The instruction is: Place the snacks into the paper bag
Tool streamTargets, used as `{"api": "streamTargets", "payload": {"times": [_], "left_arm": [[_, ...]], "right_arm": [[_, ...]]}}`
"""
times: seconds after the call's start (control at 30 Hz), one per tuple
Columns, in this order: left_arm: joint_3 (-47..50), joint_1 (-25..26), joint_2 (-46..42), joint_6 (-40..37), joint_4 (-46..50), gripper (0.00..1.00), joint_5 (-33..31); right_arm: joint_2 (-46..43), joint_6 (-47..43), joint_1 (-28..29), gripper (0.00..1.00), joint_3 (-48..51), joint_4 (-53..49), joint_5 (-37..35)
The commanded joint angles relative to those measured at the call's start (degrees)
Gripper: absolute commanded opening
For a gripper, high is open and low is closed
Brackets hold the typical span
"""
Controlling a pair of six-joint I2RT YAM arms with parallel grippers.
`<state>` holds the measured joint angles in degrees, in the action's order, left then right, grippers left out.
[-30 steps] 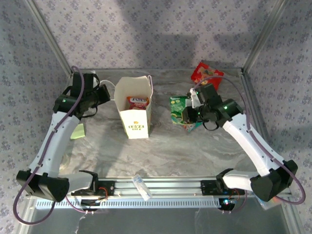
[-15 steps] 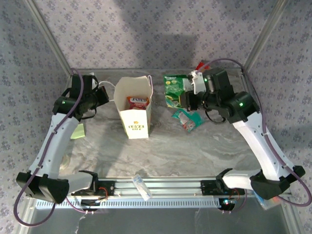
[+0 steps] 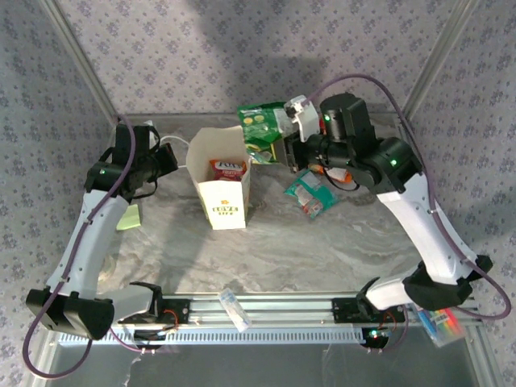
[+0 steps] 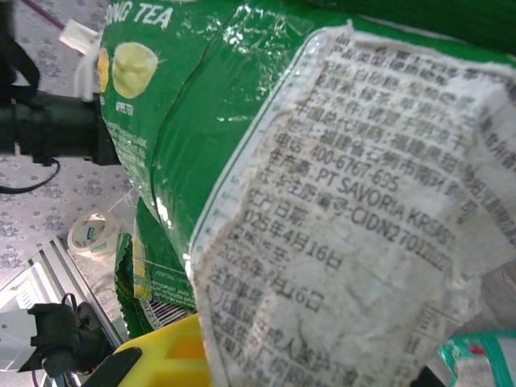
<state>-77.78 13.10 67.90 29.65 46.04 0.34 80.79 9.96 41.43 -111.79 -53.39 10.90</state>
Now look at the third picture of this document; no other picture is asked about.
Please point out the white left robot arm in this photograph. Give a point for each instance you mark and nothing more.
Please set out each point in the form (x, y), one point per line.
(92, 238)

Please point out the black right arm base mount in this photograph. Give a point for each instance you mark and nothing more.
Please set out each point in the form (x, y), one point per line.
(342, 310)

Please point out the green sticky note pad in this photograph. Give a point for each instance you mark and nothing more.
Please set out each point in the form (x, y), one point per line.
(131, 219)

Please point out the green snack bag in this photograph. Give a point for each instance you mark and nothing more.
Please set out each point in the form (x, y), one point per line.
(258, 129)

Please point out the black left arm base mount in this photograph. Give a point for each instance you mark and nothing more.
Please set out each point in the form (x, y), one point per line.
(177, 310)

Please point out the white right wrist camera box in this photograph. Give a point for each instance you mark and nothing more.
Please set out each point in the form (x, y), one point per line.
(306, 119)

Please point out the coloured marker pack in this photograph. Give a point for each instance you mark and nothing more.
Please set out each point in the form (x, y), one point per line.
(441, 326)

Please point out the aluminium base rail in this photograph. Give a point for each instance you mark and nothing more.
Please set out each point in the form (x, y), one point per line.
(282, 308)

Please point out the orange Fox's candy packet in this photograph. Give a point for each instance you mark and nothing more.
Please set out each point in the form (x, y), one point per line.
(340, 177)

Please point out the black circuit board with light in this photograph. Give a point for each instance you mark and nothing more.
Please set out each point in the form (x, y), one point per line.
(375, 335)

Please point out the aluminium side rail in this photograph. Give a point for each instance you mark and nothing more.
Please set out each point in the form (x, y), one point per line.
(443, 225)

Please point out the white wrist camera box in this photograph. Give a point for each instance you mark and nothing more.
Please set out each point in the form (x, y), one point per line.
(306, 119)
(151, 135)

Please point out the aluminium frame post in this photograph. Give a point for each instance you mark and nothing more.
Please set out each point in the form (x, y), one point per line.
(439, 56)

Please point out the clear tape roll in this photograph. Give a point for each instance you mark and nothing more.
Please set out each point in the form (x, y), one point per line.
(108, 270)

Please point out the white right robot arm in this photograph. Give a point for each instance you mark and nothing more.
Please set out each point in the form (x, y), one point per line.
(419, 230)

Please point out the fruit picture Fox's candy packet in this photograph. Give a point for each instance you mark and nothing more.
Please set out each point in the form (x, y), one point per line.
(227, 169)

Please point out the clear plastic packet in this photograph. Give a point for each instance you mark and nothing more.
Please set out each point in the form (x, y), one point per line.
(235, 310)

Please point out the teal snack packet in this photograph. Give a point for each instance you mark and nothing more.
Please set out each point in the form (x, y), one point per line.
(312, 195)

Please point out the white paper bag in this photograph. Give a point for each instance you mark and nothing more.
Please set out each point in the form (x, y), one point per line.
(223, 207)

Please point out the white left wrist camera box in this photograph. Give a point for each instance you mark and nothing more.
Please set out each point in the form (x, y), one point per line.
(151, 135)

